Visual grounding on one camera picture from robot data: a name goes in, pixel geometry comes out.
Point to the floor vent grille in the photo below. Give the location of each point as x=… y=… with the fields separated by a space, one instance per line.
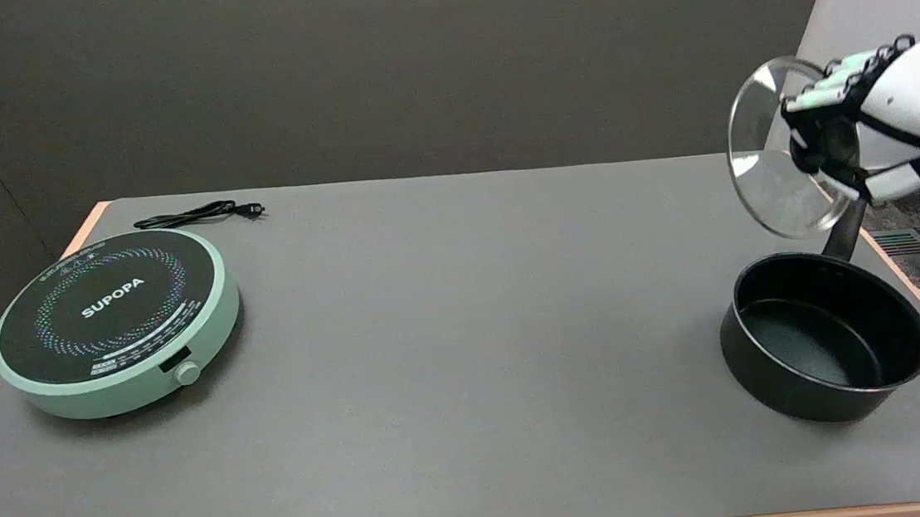
x=902 y=242

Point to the glass pot lid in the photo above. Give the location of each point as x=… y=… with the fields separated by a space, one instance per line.
x=770 y=181

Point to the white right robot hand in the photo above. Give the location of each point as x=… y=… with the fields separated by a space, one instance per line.
x=912 y=98

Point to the black cooking pot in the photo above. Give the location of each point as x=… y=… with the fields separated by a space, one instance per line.
x=825 y=335

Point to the green SUPOPA induction cooker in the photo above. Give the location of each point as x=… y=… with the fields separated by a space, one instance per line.
x=112 y=322

